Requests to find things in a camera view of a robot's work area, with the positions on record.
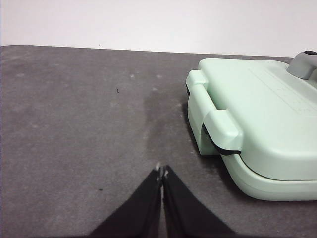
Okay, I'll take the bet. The mint green breakfast maker base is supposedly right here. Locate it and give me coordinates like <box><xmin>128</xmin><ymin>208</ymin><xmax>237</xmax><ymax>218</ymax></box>
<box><xmin>185</xmin><ymin>74</ymin><xmax>317</xmax><ymax>202</ymax></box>

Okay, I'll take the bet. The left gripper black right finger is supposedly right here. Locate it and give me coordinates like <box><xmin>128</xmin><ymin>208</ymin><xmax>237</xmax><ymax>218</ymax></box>
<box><xmin>161</xmin><ymin>164</ymin><xmax>236</xmax><ymax>238</ymax></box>

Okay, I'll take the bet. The silver griddle cover handle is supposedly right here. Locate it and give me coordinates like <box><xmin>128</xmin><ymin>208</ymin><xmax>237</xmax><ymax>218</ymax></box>
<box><xmin>287</xmin><ymin>50</ymin><xmax>317</xmax><ymax>80</ymax></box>

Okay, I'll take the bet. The mint green hinged griddle cover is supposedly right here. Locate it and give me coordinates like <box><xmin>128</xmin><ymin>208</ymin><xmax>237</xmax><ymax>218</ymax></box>
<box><xmin>187</xmin><ymin>57</ymin><xmax>317</xmax><ymax>182</ymax></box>

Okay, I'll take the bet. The grey felt table cloth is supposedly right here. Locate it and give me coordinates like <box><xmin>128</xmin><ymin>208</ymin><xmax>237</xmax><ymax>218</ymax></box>
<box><xmin>0</xmin><ymin>45</ymin><xmax>317</xmax><ymax>238</ymax></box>

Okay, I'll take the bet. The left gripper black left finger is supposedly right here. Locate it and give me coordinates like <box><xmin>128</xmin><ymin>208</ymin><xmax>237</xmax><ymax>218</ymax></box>
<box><xmin>89</xmin><ymin>165</ymin><xmax>163</xmax><ymax>238</ymax></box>

